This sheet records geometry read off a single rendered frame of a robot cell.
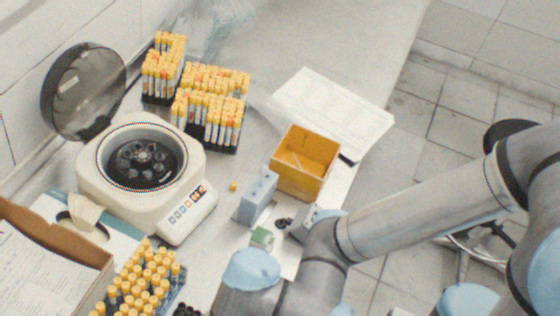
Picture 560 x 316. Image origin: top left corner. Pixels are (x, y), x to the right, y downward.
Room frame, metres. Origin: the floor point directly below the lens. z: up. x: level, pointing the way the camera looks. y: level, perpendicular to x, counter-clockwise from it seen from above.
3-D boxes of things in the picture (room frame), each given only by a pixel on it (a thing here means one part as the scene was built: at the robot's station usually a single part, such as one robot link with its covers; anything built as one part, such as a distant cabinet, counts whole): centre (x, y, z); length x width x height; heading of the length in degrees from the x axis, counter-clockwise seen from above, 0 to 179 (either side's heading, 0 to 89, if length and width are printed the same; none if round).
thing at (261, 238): (0.63, -0.11, 0.91); 0.05 x 0.04 x 0.07; 70
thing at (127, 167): (0.75, 0.17, 0.97); 0.15 x 0.15 x 0.07
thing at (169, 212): (0.74, 0.15, 0.94); 0.30 x 0.24 x 0.12; 61
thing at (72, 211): (0.59, 0.25, 0.92); 0.24 x 0.12 x 0.10; 70
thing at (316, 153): (0.86, -0.19, 0.93); 0.13 x 0.13 x 0.10; 69
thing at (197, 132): (0.95, 0.05, 0.89); 0.17 x 0.09 x 0.02; 87
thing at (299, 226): (0.70, -0.20, 0.92); 0.13 x 0.07 x 0.08; 70
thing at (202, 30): (1.29, 0.15, 0.97); 0.26 x 0.17 x 0.19; 174
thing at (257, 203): (0.73, -0.09, 0.92); 0.10 x 0.07 x 0.10; 155
